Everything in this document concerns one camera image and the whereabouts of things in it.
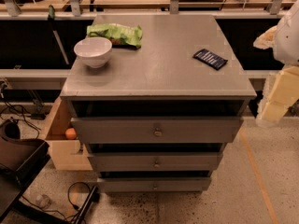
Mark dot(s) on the orange fruit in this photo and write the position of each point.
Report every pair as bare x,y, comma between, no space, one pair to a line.
70,134

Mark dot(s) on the dark blue rxbar wrapper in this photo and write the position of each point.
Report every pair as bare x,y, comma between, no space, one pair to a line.
209,58

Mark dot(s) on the middle grey drawer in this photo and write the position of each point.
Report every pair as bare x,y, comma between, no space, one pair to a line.
149,162

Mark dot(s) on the white ceramic bowl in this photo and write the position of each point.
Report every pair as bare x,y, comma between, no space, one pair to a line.
94,51

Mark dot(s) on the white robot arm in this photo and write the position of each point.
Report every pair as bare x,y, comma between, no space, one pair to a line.
286,48

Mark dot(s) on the green handled tool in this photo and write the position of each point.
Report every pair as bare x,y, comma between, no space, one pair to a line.
51,20

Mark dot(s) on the grey drawer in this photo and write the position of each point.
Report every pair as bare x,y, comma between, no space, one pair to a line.
156,130
149,162
184,184

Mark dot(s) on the top grey drawer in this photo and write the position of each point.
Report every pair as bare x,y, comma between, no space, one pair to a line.
156,130

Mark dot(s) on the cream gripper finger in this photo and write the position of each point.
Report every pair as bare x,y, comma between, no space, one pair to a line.
280,92
266,40

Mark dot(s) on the light wooden drawer box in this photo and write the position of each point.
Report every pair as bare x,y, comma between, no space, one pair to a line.
66,154

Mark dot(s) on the dark brown tray bin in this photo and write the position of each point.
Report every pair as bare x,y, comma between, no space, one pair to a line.
20,162

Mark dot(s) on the grey drawer cabinet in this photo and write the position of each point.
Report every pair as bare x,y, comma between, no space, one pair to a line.
162,80

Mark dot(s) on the green chip bag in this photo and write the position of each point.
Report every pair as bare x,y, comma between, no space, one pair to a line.
119,35

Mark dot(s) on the bottom grey drawer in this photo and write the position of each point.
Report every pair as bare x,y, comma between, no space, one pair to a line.
184,184

